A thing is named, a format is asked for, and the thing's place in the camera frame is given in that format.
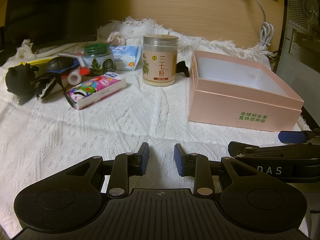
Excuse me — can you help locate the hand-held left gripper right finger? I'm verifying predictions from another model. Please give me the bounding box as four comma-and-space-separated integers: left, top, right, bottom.
174, 144, 260, 195

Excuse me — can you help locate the white fringed blanket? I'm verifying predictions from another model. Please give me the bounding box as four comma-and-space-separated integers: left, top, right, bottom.
0, 15, 308, 240

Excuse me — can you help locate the black and white plush toy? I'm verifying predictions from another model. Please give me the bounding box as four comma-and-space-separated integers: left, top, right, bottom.
34, 72, 66, 100

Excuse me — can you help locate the black clip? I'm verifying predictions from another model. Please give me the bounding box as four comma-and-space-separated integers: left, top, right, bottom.
176, 61, 189, 77

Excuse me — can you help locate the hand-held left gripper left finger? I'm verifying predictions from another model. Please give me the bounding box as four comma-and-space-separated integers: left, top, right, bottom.
64, 142, 150, 197

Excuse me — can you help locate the pink cardboard box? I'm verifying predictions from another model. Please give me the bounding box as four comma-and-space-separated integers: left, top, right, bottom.
188, 50, 305, 132

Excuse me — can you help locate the blue cloth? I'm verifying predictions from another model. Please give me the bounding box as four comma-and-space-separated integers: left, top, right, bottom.
54, 59, 81, 74

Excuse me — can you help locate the yellow strap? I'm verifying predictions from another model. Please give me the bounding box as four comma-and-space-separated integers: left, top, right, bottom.
20, 57, 54, 68

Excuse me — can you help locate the tall clear jar beige label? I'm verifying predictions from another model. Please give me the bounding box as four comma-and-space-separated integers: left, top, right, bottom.
142, 35, 179, 87

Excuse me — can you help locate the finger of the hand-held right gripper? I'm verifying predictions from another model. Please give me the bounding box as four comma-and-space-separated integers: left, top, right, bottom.
228, 141, 309, 158
278, 129, 320, 145

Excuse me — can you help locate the black computer mouse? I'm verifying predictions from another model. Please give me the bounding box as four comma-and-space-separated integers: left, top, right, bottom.
45, 57, 75, 73

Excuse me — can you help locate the green lid glass jar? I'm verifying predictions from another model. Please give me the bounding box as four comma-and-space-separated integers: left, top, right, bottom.
82, 43, 117, 77

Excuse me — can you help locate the white tape roll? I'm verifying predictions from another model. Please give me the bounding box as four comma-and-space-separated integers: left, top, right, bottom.
67, 70, 83, 85

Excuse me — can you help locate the colourful cartoon tissue pack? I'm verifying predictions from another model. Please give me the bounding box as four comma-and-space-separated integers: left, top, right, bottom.
65, 71, 126, 110

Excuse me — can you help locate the blue wet wipes packet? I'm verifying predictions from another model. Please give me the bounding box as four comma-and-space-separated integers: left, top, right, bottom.
110, 45, 142, 71

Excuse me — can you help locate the black monitor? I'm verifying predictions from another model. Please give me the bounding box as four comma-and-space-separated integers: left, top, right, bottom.
4, 0, 100, 51

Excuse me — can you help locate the white cable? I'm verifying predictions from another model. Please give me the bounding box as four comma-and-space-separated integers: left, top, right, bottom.
244, 0, 275, 48

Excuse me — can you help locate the white pink dotted cloth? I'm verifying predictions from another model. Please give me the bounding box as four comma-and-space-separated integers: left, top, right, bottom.
107, 31, 128, 44

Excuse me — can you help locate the white and red plastic scraper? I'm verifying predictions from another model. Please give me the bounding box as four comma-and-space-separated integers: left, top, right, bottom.
58, 52, 90, 77

